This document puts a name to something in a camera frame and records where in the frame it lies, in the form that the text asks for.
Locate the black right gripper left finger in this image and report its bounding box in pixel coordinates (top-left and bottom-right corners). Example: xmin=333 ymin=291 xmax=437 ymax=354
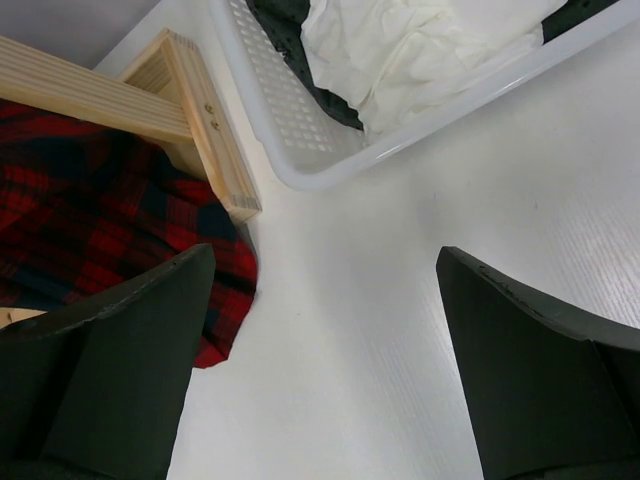
xmin=1 ymin=244 xmax=215 ymax=479

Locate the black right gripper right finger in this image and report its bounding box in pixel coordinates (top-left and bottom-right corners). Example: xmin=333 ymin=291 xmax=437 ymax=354
xmin=436 ymin=247 xmax=639 ymax=479

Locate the white skirt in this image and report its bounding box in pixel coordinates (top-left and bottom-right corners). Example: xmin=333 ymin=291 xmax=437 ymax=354
xmin=300 ymin=0 xmax=546 ymax=135

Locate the red plaid skirt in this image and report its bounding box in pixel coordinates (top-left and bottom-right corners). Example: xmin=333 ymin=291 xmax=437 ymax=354
xmin=1 ymin=100 xmax=258 ymax=369

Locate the wooden clothes rack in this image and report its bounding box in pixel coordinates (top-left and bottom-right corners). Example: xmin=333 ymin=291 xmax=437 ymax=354
xmin=1 ymin=30 xmax=260 ymax=317

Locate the white plastic basket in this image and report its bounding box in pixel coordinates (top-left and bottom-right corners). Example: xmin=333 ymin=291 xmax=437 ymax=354
xmin=210 ymin=1 xmax=639 ymax=191

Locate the dark grey garment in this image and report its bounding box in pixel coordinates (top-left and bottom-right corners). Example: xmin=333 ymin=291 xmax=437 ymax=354
xmin=247 ymin=0 xmax=630 ymax=132

